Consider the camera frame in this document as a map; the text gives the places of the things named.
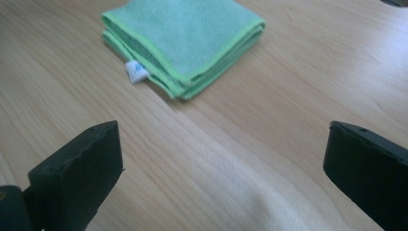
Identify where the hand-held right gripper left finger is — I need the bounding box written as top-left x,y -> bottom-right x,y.
28,120 -> 124,231

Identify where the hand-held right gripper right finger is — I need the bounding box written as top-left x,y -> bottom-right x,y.
322,120 -> 408,231

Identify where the green microfiber cloth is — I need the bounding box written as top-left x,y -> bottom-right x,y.
100,0 -> 267,101

